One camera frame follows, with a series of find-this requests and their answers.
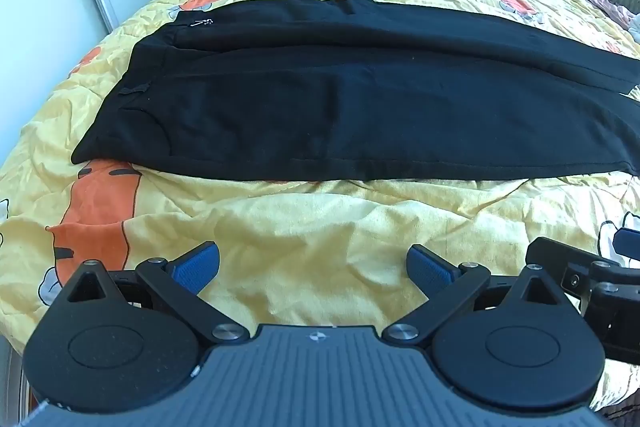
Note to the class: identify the black pants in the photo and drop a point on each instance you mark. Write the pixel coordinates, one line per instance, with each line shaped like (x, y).
(300, 107)

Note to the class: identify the yellow carrot print blanket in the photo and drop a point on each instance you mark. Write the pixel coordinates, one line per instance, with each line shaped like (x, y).
(325, 227)

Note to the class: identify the pink patterned pillow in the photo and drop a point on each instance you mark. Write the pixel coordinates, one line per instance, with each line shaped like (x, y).
(615, 9)

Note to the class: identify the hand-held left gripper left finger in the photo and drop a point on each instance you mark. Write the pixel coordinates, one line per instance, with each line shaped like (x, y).
(200, 266)

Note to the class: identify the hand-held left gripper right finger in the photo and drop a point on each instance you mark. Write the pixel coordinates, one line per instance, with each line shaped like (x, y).
(426, 266)

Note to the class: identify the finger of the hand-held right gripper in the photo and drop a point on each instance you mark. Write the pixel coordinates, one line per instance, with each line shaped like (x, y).
(627, 241)

